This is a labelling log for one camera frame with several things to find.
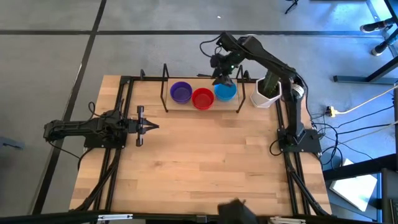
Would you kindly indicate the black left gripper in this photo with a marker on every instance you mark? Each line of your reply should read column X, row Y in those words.
column 140, row 126

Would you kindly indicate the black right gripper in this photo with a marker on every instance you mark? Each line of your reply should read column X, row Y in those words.
column 224, row 65

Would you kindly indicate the blue plastic mini bowl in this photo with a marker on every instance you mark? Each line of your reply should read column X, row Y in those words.
column 225, row 94

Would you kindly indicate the red plastic mini bowl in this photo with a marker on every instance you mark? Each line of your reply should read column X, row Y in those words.
column 203, row 99

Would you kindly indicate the purple plastic mini bowl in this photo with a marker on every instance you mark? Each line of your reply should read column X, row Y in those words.
column 181, row 92

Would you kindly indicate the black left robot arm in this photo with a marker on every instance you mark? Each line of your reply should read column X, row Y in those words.
column 74, row 127

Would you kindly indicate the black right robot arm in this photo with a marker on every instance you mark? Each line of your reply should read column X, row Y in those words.
column 267, row 59

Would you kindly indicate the wooden shelf with black legs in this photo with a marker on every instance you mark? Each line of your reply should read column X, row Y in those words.
column 228, row 107

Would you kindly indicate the white hexagonal plant pot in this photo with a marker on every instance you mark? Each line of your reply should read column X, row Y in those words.
column 258, row 100

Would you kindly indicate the green cactus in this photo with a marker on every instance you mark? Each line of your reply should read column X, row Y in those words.
column 270, row 88

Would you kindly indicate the black stand foot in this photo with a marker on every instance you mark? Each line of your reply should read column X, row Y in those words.
column 292, row 5

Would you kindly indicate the yellow power strip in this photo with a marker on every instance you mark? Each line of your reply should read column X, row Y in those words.
column 330, row 110

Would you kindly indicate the black desk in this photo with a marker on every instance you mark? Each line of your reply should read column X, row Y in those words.
column 357, row 79
column 388, row 193

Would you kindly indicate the person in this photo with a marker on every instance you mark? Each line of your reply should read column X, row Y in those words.
column 373, row 25

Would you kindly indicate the white board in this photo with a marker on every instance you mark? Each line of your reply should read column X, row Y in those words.
column 357, row 193

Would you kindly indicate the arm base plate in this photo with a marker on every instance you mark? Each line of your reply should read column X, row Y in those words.
column 311, row 141
column 105, row 143

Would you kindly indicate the black metal rig frame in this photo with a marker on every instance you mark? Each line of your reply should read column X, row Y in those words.
column 152, row 78

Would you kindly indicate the silver metal bracket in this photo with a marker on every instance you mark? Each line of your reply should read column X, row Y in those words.
column 287, row 220
column 115, row 216

